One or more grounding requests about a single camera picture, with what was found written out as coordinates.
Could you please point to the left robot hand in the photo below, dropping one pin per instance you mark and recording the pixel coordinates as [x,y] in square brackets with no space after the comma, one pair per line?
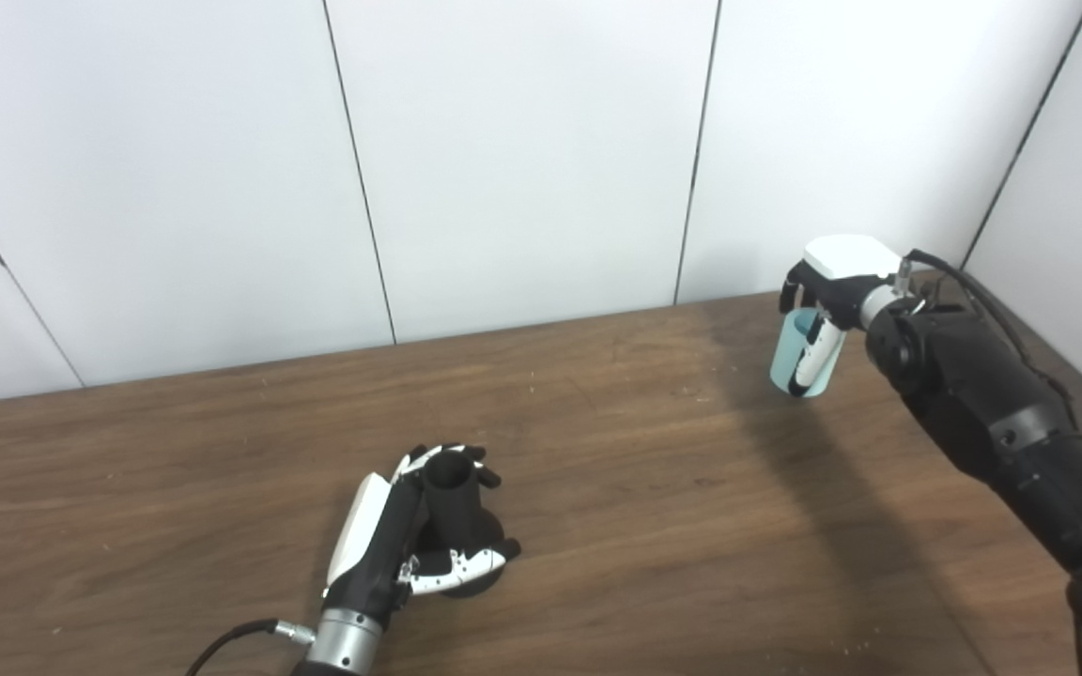
[377,545]

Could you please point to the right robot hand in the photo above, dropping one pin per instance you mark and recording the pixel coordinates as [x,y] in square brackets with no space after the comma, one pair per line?
[846,272]

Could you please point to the black nozzle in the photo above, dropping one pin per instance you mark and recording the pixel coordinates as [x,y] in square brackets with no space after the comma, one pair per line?
[452,507]

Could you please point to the light blue cylinder cup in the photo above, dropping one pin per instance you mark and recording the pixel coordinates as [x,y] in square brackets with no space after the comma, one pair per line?
[783,357]

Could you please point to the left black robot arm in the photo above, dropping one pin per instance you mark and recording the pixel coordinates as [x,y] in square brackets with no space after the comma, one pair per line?
[339,646]

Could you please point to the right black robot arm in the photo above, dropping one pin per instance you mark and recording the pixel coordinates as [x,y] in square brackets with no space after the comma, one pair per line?
[992,404]

